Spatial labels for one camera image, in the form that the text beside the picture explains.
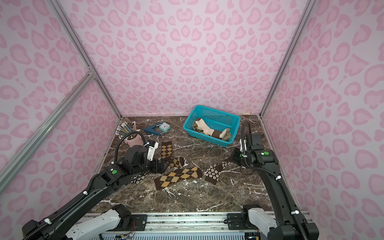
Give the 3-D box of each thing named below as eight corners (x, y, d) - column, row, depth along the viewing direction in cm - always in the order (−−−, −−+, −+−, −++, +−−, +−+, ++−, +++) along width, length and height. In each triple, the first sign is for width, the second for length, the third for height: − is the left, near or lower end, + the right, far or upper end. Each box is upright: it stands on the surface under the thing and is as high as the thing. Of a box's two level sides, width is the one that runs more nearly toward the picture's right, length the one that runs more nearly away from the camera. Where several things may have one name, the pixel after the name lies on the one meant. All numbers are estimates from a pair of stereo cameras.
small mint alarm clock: (158, 129, 114) (158, 126, 112) (164, 123, 118) (164, 121, 116) (165, 132, 112) (164, 130, 110) (171, 127, 115) (170, 125, 113)
